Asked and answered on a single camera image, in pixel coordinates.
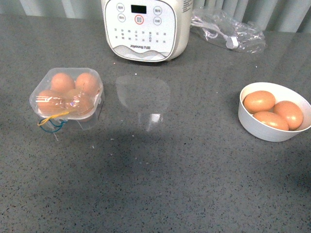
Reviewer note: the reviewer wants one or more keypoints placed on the white Joyoung blender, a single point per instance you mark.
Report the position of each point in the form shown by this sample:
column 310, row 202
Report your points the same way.
column 147, row 30

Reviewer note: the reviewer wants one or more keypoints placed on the brown egg in bowl front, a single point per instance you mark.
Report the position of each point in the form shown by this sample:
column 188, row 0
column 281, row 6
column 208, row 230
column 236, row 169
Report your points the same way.
column 271, row 119

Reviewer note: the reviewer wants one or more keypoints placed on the clear plastic egg box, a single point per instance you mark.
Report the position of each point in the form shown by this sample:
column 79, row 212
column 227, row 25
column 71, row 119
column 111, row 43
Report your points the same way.
column 83, row 122

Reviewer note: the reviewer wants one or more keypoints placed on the brown egg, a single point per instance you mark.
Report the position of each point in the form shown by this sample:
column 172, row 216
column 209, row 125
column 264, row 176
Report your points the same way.
column 259, row 101
column 88, row 84
column 50, row 102
column 62, row 82
column 290, row 112
column 78, row 102
column 271, row 119

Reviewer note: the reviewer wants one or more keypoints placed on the blue rubber band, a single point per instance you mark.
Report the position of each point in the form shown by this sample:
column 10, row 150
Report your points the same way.
column 51, row 125

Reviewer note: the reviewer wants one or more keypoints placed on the clear plastic bag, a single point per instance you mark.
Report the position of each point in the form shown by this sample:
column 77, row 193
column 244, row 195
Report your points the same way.
column 218, row 28

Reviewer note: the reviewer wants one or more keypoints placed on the white bowl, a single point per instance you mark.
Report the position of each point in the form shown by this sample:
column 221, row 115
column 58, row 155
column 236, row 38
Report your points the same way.
column 265, row 132

